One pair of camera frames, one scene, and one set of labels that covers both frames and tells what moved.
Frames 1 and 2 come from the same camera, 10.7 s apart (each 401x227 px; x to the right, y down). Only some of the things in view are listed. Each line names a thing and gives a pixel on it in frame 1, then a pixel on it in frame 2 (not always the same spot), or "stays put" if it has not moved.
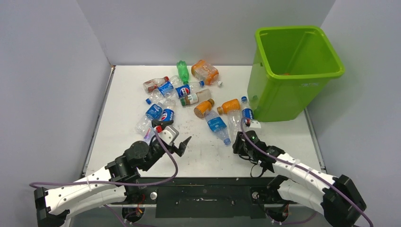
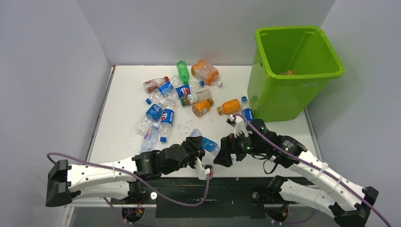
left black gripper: [178, 151] → [194, 145]
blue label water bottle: [247, 112] stays put
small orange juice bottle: [200, 109] stays put
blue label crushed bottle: [164, 89] stays put
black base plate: [205, 197] stays put
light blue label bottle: [217, 125] → [207, 144]
